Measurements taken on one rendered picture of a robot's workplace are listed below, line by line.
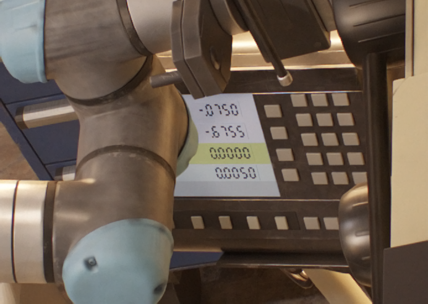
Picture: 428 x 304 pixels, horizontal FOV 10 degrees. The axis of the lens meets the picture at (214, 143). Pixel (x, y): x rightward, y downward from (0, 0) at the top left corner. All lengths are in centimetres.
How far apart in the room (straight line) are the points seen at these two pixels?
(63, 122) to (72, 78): 170
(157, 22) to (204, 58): 7
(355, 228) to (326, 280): 101
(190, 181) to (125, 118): 59
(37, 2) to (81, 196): 15
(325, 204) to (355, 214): 81
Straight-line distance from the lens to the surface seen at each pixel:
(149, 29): 167
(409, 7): 135
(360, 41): 141
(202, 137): 227
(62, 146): 350
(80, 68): 171
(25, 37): 170
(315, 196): 225
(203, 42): 162
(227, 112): 225
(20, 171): 425
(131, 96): 173
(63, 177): 352
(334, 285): 245
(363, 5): 141
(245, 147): 226
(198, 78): 163
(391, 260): 117
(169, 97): 176
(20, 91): 342
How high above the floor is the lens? 274
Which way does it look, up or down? 42 degrees down
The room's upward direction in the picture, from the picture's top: 30 degrees counter-clockwise
